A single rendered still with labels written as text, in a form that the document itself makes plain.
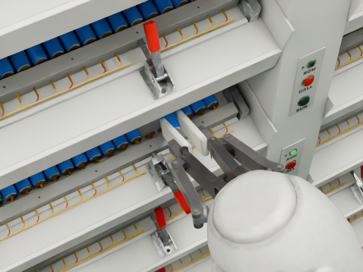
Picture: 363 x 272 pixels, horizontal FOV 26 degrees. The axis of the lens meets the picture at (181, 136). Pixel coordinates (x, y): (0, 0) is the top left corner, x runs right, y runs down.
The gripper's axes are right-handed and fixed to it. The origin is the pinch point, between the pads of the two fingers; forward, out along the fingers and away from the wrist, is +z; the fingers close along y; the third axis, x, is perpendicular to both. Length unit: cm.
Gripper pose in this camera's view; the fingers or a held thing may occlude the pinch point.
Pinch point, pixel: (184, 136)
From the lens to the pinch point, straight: 101.8
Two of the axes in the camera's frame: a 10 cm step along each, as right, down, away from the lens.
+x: 1.3, 7.3, 6.7
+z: -4.9, -5.4, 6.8
